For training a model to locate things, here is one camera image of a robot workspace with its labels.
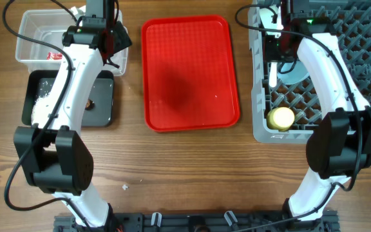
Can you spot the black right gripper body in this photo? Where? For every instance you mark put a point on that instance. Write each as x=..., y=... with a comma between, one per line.
x=274, y=52

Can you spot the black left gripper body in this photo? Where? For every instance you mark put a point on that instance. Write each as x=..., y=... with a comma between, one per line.
x=122, y=39

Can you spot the light blue plate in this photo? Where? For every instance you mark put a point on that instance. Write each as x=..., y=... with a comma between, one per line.
x=298, y=74

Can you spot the white plastic spoon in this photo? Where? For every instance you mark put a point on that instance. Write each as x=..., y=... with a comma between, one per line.
x=273, y=74

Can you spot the mint green bowl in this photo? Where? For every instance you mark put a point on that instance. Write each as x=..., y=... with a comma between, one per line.
x=266, y=17

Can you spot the red snack wrapper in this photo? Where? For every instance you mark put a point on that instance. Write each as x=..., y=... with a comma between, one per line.
x=53, y=56

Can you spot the yellow plastic cup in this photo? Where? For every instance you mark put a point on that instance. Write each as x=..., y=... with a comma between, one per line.
x=280, y=119

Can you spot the orange carrot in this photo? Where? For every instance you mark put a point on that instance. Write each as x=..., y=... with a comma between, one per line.
x=89, y=105

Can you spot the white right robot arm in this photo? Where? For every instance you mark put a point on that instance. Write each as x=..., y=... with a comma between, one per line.
x=340, y=147

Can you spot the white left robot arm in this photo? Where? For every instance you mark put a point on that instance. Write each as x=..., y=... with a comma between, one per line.
x=51, y=151

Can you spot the grey dishwasher rack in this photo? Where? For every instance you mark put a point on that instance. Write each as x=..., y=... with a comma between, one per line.
x=352, y=21

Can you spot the black plastic tray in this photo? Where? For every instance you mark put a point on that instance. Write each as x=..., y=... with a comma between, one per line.
x=101, y=94

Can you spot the clear plastic bin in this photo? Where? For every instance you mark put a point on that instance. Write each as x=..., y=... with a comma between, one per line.
x=48, y=26

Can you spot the red serving tray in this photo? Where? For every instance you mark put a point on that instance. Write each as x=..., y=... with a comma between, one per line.
x=189, y=81

